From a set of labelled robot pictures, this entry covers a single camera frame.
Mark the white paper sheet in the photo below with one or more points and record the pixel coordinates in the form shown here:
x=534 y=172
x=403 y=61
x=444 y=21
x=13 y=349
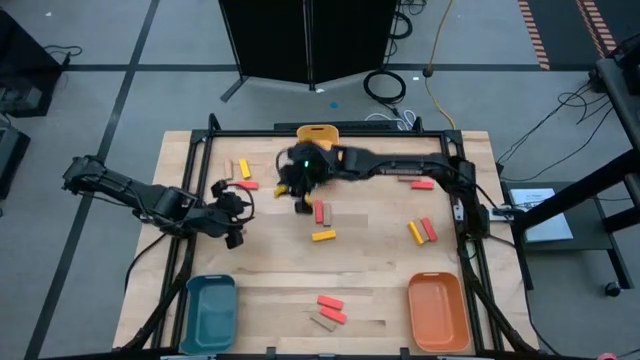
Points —
x=550 y=231

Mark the black folding screen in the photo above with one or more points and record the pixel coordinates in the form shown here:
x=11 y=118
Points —
x=270 y=40

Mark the red wooden block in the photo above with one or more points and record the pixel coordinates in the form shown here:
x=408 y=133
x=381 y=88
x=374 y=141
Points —
x=319 y=211
x=429 y=229
x=422 y=185
x=248 y=185
x=330 y=302
x=333 y=314

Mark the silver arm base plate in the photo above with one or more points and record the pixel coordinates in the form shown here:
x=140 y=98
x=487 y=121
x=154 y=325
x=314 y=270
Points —
x=457 y=210

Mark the black caster wheel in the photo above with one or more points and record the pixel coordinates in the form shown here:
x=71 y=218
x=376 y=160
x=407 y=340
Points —
x=612 y=289

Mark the black metal stand beam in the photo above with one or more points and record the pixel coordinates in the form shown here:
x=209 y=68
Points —
x=600 y=182

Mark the natural wooden block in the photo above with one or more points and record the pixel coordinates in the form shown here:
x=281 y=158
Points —
x=407 y=178
x=228 y=169
x=322 y=321
x=327 y=214
x=423 y=231

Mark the black side table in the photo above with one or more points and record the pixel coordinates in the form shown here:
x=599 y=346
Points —
x=590 y=240

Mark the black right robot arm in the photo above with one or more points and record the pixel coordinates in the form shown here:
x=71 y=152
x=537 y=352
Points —
x=400 y=164

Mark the black equipment case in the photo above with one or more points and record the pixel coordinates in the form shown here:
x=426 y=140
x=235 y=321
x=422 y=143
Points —
x=12 y=160

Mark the pink round object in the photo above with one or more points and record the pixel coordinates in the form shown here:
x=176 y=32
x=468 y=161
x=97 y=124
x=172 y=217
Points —
x=607 y=357

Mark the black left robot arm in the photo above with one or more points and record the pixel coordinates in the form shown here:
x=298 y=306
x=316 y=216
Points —
x=150 y=200

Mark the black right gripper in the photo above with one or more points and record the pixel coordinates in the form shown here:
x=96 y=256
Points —
x=305 y=170

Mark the red white striped tape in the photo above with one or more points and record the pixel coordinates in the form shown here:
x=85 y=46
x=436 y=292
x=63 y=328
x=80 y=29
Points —
x=596 y=27
x=534 y=35

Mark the black equipment cabinet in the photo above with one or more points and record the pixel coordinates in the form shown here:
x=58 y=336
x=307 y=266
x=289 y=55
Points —
x=25 y=60

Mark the yellow plastic bin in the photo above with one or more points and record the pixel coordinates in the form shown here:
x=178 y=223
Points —
x=317 y=132

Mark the orange plastic bin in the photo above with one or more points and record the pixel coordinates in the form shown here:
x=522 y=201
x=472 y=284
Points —
x=437 y=312

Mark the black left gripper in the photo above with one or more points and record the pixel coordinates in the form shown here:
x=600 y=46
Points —
x=227 y=215

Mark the teal plastic bin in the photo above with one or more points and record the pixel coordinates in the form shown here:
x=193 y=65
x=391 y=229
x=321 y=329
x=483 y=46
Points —
x=210 y=315

